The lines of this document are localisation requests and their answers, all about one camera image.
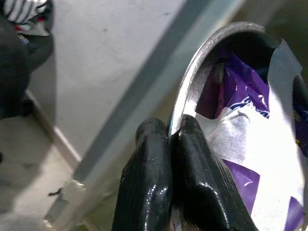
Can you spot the purple snack packet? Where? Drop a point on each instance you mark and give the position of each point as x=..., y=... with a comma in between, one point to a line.
x=243, y=89

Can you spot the steel bowl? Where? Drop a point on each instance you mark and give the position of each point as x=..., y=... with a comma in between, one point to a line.
x=192, y=79

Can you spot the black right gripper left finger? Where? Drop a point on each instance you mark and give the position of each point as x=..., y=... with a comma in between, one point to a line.
x=144, y=187

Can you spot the black and white striped cloth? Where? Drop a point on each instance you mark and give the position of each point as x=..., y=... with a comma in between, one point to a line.
x=21, y=9

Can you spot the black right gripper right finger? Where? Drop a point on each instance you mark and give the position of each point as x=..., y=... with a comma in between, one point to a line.
x=202, y=192

